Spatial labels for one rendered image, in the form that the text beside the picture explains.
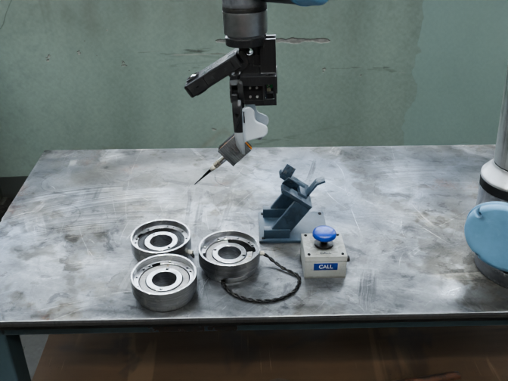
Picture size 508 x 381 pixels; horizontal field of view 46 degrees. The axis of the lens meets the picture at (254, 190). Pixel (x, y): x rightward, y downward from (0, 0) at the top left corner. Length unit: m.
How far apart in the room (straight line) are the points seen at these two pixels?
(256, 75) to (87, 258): 0.44
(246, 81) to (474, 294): 0.52
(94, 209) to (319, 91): 1.58
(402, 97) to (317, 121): 0.38
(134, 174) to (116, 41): 1.30
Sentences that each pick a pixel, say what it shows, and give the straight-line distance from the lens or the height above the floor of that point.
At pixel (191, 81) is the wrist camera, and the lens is 1.08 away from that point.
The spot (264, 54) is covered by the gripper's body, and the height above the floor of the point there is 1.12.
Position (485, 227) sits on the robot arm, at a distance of 0.88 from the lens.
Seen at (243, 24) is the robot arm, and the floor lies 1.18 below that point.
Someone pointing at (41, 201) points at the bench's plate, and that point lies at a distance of 1.30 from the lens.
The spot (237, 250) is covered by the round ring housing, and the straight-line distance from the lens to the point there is 1.04.
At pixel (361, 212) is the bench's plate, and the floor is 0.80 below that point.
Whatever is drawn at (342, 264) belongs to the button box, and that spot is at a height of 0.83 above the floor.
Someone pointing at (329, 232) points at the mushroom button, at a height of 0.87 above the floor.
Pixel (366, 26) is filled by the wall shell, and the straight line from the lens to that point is 2.58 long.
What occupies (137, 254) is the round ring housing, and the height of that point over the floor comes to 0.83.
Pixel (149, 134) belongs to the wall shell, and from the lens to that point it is 2.71.
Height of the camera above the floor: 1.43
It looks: 30 degrees down
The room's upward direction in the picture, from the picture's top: straight up
